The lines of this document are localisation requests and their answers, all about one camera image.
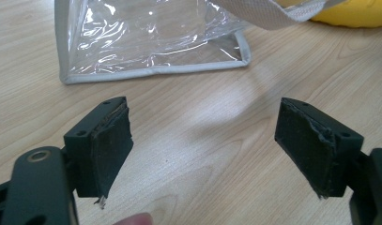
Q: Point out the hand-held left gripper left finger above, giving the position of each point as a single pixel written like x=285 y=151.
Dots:
x=99 y=150

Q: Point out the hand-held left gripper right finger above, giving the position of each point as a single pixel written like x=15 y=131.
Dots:
x=313 y=146

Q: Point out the clear plastic bag grey trim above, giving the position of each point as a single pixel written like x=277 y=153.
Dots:
x=141 y=40

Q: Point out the yellow round object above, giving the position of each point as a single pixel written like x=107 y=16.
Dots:
x=354 y=14

